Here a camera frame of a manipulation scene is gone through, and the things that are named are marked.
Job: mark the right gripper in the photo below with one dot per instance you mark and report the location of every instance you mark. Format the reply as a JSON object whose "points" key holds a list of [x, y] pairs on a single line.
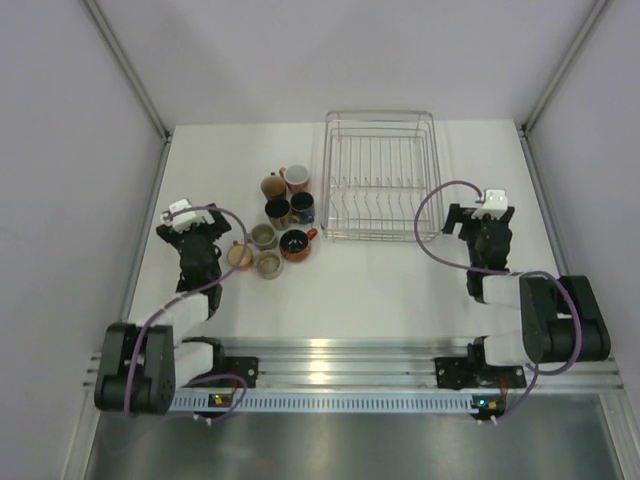
{"points": [[463, 215]]}

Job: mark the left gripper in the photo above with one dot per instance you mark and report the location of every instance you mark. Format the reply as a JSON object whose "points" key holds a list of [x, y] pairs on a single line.
{"points": [[221, 226]]}

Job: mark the mauve brown mug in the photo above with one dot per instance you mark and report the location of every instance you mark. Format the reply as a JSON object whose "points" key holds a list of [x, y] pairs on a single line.
{"points": [[273, 186]]}

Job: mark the metal wire dish rack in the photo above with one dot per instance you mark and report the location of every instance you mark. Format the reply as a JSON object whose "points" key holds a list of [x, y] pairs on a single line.
{"points": [[378, 166]]}

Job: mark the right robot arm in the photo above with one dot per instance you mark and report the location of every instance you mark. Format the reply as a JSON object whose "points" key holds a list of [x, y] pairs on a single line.
{"points": [[545, 332]]}

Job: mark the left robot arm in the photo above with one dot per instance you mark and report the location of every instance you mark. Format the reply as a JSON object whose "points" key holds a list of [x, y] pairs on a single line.
{"points": [[136, 373]]}

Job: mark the small orange cup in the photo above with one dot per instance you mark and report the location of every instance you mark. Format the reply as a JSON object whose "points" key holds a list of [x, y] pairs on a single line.
{"points": [[240, 255]]}

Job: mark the beige grey cup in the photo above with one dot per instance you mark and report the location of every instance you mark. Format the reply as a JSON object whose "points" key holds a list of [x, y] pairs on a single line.
{"points": [[264, 237]]}

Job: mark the dark brown mug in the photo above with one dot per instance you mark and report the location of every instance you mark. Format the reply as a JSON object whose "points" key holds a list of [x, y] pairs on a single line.
{"points": [[278, 211]]}

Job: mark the beige speckled cup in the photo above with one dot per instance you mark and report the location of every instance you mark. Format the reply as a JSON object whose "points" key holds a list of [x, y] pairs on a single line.
{"points": [[268, 264]]}

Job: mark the orange mug white rim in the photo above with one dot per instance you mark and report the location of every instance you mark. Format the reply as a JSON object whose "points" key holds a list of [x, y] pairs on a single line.
{"points": [[295, 244]]}

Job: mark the blue mug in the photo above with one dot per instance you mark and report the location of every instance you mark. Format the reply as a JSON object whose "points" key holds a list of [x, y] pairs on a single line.
{"points": [[303, 208]]}

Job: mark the pink mug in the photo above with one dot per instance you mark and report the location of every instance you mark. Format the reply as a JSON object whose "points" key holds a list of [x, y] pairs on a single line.
{"points": [[296, 177]]}

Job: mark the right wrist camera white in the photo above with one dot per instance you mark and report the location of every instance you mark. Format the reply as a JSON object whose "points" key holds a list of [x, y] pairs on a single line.
{"points": [[493, 203]]}

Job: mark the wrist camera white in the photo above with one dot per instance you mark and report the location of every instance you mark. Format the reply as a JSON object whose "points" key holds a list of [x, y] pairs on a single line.
{"points": [[180, 216], [493, 203]]}

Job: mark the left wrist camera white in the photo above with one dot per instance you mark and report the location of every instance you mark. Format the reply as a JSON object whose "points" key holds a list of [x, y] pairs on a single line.
{"points": [[180, 216]]}

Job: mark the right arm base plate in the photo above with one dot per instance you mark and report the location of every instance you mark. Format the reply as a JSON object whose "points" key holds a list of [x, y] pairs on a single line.
{"points": [[458, 373]]}

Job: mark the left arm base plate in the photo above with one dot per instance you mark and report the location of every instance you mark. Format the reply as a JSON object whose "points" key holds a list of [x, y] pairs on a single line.
{"points": [[246, 367]]}

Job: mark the aluminium mounting rail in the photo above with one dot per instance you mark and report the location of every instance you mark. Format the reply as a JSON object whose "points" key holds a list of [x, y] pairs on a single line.
{"points": [[374, 365]]}

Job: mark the white slotted cable duct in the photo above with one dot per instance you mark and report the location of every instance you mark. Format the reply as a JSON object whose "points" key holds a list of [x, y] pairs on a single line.
{"points": [[257, 402]]}

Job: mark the left frame post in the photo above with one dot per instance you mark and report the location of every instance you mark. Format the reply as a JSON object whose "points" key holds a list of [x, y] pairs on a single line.
{"points": [[120, 56]]}

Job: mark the frame post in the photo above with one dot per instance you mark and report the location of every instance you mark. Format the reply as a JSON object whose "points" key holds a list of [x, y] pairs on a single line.
{"points": [[595, 14], [120, 56]]}

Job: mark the right frame post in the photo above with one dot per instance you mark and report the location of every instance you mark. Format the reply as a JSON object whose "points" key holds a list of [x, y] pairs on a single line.
{"points": [[595, 14]]}

